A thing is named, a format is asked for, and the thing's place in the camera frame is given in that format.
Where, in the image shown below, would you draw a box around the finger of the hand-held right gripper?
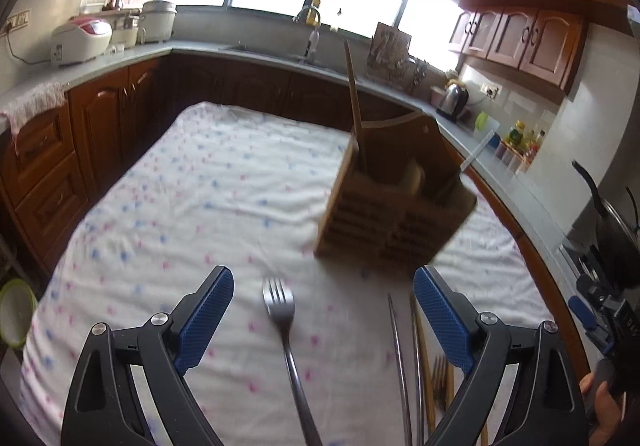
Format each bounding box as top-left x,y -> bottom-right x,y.
568,295 -> 615,356

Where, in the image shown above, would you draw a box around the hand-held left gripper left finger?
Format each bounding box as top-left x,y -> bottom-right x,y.
61,265 -> 235,446

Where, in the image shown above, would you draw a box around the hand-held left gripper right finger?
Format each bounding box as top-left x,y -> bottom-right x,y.
413,265 -> 583,446

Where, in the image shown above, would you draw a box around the silver fork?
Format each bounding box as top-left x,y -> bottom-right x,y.
262,277 -> 323,446

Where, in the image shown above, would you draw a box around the wooden utensil holder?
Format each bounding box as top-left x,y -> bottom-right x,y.
314,109 -> 478,277

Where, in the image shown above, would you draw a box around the person's right hand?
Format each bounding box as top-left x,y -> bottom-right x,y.
580,371 -> 631,446

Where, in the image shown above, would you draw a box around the wooden fork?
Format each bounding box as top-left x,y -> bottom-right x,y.
431,355 -> 448,414

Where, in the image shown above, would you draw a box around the metal chopstick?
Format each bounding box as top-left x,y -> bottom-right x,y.
388,295 -> 413,446

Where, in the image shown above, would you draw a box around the black frying pan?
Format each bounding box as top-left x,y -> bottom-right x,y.
571,160 -> 640,287

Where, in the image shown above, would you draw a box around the floral tablecloth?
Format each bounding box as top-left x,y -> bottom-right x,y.
20,101 -> 556,446

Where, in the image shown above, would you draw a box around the wooden spoon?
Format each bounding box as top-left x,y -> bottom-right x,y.
402,159 -> 427,197

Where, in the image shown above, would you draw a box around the thin metal utensil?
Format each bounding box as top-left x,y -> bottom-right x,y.
461,133 -> 495,173

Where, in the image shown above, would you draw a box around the row of condiment bottles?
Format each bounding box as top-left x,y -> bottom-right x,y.
495,119 -> 546,174

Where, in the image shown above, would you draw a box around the green rimmed plate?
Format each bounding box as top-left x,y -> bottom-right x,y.
0,277 -> 38,347

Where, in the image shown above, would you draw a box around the steel electric kettle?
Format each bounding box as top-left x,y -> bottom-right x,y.
436,79 -> 471,122

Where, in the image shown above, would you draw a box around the wooden base cabinets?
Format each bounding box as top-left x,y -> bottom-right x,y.
0,51 -> 593,379

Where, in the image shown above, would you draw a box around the metal utensil rack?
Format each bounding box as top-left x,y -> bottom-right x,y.
405,57 -> 431,94

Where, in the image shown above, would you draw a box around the grey countertop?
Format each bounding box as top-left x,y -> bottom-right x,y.
0,39 -> 576,247

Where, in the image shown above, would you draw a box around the steel sink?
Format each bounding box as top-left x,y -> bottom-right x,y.
222,44 -> 321,67

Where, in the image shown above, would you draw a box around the lace cloth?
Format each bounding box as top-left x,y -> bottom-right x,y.
0,80 -> 68,134

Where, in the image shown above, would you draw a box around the cutting board rack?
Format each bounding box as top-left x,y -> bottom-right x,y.
366,21 -> 412,80

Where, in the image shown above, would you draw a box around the chrome faucet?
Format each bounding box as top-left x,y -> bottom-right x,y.
292,6 -> 323,64

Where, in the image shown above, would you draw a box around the large white cooker pot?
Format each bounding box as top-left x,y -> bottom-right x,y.
141,0 -> 178,44

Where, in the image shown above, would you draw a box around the white rice cooker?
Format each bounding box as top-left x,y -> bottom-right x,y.
50,18 -> 113,67

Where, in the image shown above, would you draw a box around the wooden upper cabinets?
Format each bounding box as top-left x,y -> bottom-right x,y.
447,0 -> 633,94

